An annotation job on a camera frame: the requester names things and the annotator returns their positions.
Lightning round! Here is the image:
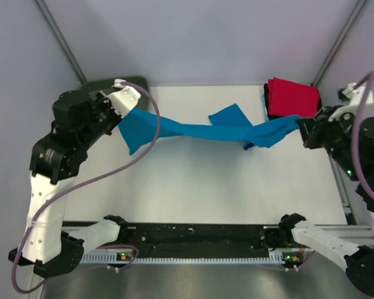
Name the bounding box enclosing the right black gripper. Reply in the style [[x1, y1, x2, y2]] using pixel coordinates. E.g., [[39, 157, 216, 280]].
[[294, 103, 365, 179]]

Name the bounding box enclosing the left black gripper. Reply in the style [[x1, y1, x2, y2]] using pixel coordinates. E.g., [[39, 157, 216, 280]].
[[79, 91, 126, 149]]

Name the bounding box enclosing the blue t shirt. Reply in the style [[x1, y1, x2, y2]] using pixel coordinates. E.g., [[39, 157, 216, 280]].
[[118, 104, 299, 154]]

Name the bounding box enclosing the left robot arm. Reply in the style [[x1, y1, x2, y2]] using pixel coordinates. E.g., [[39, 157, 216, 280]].
[[18, 90, 138, 278]]

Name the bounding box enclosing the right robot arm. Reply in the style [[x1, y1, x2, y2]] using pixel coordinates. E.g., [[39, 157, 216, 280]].
[[278, 107, 374, 298]]

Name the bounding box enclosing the folded red t shirt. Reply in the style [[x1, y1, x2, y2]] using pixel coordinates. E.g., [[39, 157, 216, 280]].
[[267, 77, 321, 118]]

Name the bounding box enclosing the dark green plastic bin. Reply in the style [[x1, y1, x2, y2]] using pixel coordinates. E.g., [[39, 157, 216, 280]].
[[80, 75, 151, 113]]

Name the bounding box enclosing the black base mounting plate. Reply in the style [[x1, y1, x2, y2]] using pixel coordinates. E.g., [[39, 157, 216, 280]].
[[93, 221, 312, 259]]

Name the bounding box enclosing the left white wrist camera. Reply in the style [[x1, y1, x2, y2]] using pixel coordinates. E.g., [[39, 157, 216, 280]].
[[107, 78, 141, 118]]

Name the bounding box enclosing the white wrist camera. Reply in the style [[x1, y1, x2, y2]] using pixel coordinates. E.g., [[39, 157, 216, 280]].
[[107, 78, 141, 118], [328, 83, 367, 122]]

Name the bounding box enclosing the right aluminium corner post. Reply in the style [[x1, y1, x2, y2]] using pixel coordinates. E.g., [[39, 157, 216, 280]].
[[310, 0, 369, 87]]

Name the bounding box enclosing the aluminium corner post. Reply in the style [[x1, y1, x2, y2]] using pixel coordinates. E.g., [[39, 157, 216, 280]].
[[310, 0, 369, 87], [32, 0, 87, 85]]

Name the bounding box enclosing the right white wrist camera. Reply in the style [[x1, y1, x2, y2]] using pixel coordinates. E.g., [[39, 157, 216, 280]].
[[328, 83, 367, 122]]

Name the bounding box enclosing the left aluminium corner post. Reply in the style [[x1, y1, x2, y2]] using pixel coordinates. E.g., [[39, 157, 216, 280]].
[[32, 0, 87, 85]]

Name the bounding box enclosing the grey slotted cable duct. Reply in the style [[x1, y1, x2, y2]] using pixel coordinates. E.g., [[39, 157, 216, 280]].
[[80, 251, 301, 265]]

